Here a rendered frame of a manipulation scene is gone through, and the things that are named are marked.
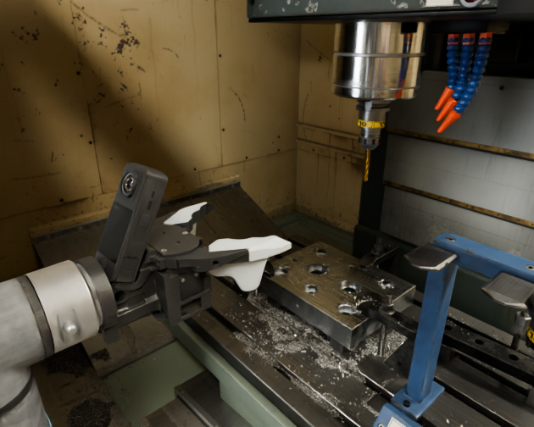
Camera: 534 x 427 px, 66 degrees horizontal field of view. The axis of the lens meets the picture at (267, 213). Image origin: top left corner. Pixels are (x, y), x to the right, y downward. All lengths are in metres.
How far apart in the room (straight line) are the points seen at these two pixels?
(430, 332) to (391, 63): 0.44
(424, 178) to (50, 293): 1.08
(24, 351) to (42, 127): 1.18
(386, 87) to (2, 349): 0.62
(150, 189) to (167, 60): 1.29
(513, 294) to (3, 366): 0.54
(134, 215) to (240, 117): 1.51
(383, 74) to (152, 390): 0.97
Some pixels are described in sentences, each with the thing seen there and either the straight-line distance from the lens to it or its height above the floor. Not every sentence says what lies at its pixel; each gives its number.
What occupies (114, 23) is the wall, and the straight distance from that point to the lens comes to 1.59.
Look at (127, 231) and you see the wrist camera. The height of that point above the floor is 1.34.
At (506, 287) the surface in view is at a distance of 0.60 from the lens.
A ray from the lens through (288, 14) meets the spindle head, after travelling 0.67.
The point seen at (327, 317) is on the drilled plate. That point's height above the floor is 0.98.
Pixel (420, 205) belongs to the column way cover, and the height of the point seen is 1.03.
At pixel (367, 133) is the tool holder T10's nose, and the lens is 0.81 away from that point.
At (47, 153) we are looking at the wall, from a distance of 1.54.
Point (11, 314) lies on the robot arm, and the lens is 0.39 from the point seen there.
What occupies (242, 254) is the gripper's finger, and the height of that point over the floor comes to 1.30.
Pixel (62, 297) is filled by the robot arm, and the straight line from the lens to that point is 0.39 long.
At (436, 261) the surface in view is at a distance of 0.62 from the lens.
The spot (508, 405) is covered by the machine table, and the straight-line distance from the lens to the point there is 0.92.
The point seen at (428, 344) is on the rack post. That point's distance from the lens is 0.76.
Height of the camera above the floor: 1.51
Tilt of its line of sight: 24 degrees down
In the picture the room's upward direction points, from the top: straight up
